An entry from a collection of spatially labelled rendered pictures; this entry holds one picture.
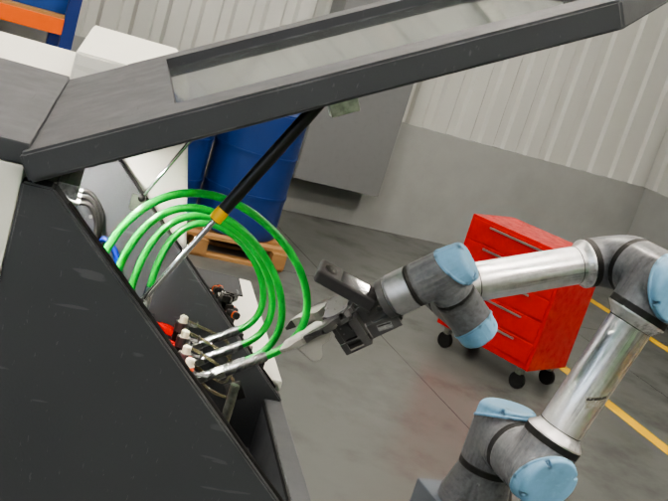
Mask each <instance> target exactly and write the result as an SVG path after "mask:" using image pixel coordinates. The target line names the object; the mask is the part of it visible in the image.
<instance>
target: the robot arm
mask: <svg viewBox="0 0 668 501"><path fill-rule="evenodd" d="M313 279H314V281H315V282H317V283H319V284H321V285H322V286H324V287H326V288H328V289H330V290H331V291H333V292H335V293H337V294H339V295H335V296H331V297H328V298H326V299H324V300H322V301H320V302H318V303H316V304H314V305H312V306H311V311H310V317H309V321H308V324H307V326H306V328H305V329H304V330H302V331H300V332H298V333H296V334H295V335H293V336H292V337H290V338H288V339H285V341H284V342H283V344H282V346H281V348H280V349H279V351H280V352H281V353H283V352H287V351H290V350H293V349H295V348H296V349H298V350H299V351H300V352H301V353H303V354H304V355H305V356H306V357H307V358H309V359H310V360H311V361H318V360H320V359H321V358H322V345H323V344H324V343H325V342H327V341H328V340H329V339H330V338H331V331H333V333H334V334H335V336H334V337H335V338H336V340H337V341H338V343H339V344H340V346H341V348H342V349H343V351H344V352H345V354H346V355H350V354H352V353H354V352H356V351H358V350H360V349H363V348H365V347H367V346H369V345H371V344H373V339H374V338H376V337H378V336H380V335H383V334H385V333H387V332H389V331H391V330H394V329H396V328H398V327H400V326H402V325H403V321H402V319H403V317H404V314H406V313H408V312H411V311H413V310H415V309H417V308H419V307H422V306H423V305H425V306H426V307H427V308H428V309H430V310H431V311H432V312H433V313H434V314H435V315H436V316H437V317H438V318H439V319H440V320H441V321H443V322H444V323H445V324H446V325H447V326H448V327H449V328H450V329H451V331H452V332H453V333H454V337H455V338H456V339H458V341H459V342H460V343H461V345H462V346H464V347H466V348H469V349H474V348H479V347H481V346H483V345H485V344H486V343H487V342H489V341H490V340H492V338H493V337H494V336H495V334H496V332H497V328H498V325H497V322H496V320H495V318H494V316H493V315H492V311H491V310H490V309H489V308H488V306H487V305H486V303H485V302H484V300H489V299H495V298H501V297H507V296H513V295H518V294H524V293H530V292H536V291H542V290H547V289H553V288H559V287H565V286H571V285H576V284H579V285H580V286H581V287H583V288H590V287H597V286H598V287H605V288H609V289H612V290H614V291H613V292H612V294H611V295H610V297H609V298H608V299H609V304H610V312H609V313H608V315H607V316H606V318H605V319H604V321H603V322H602V324H601V325H600V327H599V328H598V330H597V331H596V333H595V334H594V336H593V337H592V339H591V340H590V342H589V343H588V345H587V346H586V348H585V349H584V351H583V353H582V354H581V356H580V357H579V359H578V360H577V362H576V363H575V365H574V366H573V368H572V369H571V371H570V372H569V374H568V375H567V377H566V378H565V380H564V381H563V383H562V384H561V386H560V387H559V389H558V390H557V392H556V393H555V395H554V396H553V398H552V399H551V401H550V402H549V404H548V405H547V407H546V408H545V410H544V411H543V413H542V414H541V415H540V416H538V417H536V414H535V413H534V412H533V411H532V410H530V409H529V408H527V407H525V406H522V405H520V404H517V403H514V402H511V401H507V400H503V399H498V398H486V399H483V400H482V401H480V403H479V405H478V407H477V410H476V412H475V413H474V417H473V420H472V423H471V426H470V429H469V431H468V434H467V437H466V440H465V441H464V444H463V447H462V450H461V453H460V455H459V458H458V460H457V462H456V463H455V464H454V466H453V467H452V468H451V470H450V471H449V472H448V474H447V475H446V476H445V477H444V478H443V479H442V481H441V483H440V486H439V488H438V496H439V498H440V500H441V501H512V493H513V494H514V495H515V496H516V497H518V498H519V499H520V500H522V501H564V500H565V499H567V498H568V497H569V496H570V495H571V494H572V492H573V491H574V489H575V487H576V485H577V482H578V478H577V476H578V472H577V469H576V466H575V464H576V462H577V460H578V459H579V458H580V456H581V454H582V451H581V446H580V441H581V439H582V438H583V436H584V435H585V433H586V432H587V430H588V429H589V427H590V426H591V424H592V423H593V421H594V420H595V418H596V417H597V415H598V414H599V412H600V411H601V409H602V408H603V406H604V405H605V403H606V402H607V400H608V399H609V397H610V396H611V395H612V393H613V392H614V390H615V389H616V387H617V386H618V384H619V383H620V381H621V380H622V378H623V377H624V375H625V374H626V372H627V371H628V369H629V368H630V366H631V365H632V363H633V362H634V360H635V359H636V357H637V356H638V354H639V353H640V352H641V350H642V349H643V347H644V346H645V344H646V343H647V341H648V340H649V338H650V337H651V336H653V335H656V334H661V333H664V331H665V330H666V328H667V327H668V250H666V249H664V248H662V247H660V246H658V245H656V244H654V243H652V242H651V241H649V240H647V239H645V238H641V237H637V236H629V235H617V236H604V237H596V238H589V239H582V240H577V241H575V242H574V243H573V245H572V246H571V247H566V248H560V249H554V250H542V251H536V252H530V253H524V254H517V255H511V256H505V257H499V258H493V259H486V260H481V261H474V259H473V257H472V255H471V253H470V251H469V250H468V248H467V247H466V246H465V245H464V244H462V243H454V244H451V245H448V246H445V247H443V248H441V249H437V250H435V251H434V252H432V253H430V254H428V255H426V256H424V257H422V258H419V259H417V260H415V261H413V262H411V263H409V264H407V265H405V266H403V267H401V268H399V269H396V270H394V271H392V272H390V273H388V274H386V275H384V277H383V278H380V279H378V280H376V281H375V282H374V287H373V286H371V285H369V284H368V283H366V282H364V281H362V280H361V279H359V278H357V277H355V276H353V275H352V274H350V273H348V272H346V271H344V270H343V269H341V268H339V267H337V266H336V265H334V264H332V263H330V262H328V261H327V260H325V259H323V260H321V261H320V263H319V265H318V266H317V268H316V271H315V274H314V278H313ZM363 344H364V345H363ZM360 345H363V346H361V347H359V348H356V349H354V350H352V351H351V349H353V348H355V347H357V346H360Z"/></svg>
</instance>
